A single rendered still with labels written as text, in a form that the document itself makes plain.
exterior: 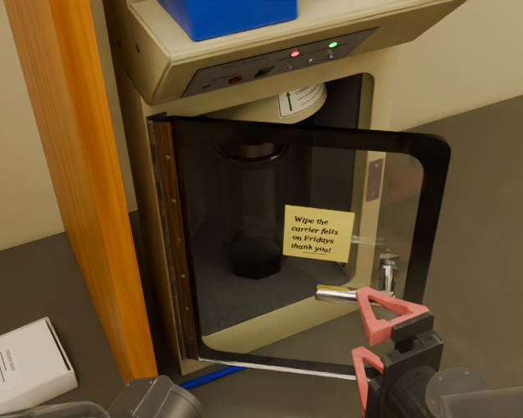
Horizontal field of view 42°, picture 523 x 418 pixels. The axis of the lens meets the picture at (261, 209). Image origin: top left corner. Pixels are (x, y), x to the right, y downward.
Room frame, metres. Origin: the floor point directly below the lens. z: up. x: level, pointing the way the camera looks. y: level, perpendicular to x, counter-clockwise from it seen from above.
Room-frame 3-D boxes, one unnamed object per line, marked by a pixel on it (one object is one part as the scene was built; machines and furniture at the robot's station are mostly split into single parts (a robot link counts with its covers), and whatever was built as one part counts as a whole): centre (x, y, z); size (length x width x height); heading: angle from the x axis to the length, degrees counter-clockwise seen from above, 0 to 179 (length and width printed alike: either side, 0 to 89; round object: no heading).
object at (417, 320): (0.46, -0.12, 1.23); 0.09 x 0.07 x 0.07; 24
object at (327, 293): (0.54, -0.11, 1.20); 0.10 x 0.05 x 0.03; 80
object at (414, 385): (0.39, -0.15, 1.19); 0.07 x 0.07 x 0.10; 24
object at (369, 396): (0.46, -0.12, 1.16); 0.09 x 0.07 x 0.07; 24
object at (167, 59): (0.63, -0.05, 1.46); 0.32 x 0.12 x 0.10; 115
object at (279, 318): (0.59, -0.04, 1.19); 0.30 x 0.01 x 0.40; 80
